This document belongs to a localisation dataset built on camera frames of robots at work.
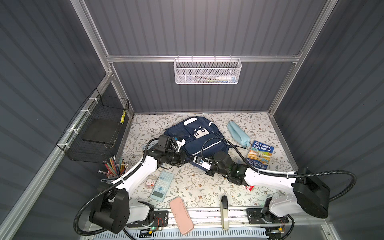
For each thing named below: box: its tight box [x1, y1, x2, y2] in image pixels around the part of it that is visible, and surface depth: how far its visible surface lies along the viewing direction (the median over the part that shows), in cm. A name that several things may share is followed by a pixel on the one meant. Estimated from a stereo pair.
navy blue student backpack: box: [164, 116, 229, 160], surface depth 102 cm
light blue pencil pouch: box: [226, 120, 251, 149], surface depth 101 cm
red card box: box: [244, 185, 255, 192], surface depth 84 cm
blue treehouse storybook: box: [246, 140, 275, 170], surface depth 95 cm
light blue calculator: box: [150, 170, 175, 202], surface depth 84 cm
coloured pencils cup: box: [98, 155, 128, 182], surface depth 80 cm
